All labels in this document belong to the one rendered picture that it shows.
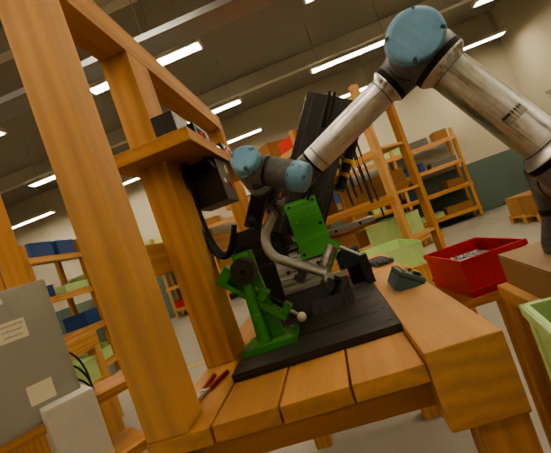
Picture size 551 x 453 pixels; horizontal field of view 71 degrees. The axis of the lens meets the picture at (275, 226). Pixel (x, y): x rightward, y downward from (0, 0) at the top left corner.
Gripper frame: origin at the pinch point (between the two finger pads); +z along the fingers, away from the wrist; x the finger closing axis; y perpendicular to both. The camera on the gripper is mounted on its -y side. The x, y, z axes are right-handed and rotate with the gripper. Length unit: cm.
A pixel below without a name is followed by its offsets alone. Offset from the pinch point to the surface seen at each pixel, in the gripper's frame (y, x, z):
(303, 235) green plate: -0.2, -8.7, 12.6
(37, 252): -88, 417, 330
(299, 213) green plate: 6.5, -4.6, 12.0
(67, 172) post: -20, 23, -56
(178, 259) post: -25.4, 16.8, -11.7
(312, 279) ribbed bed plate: -13.0, -17.0, 16.0
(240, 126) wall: 378, 462, 751
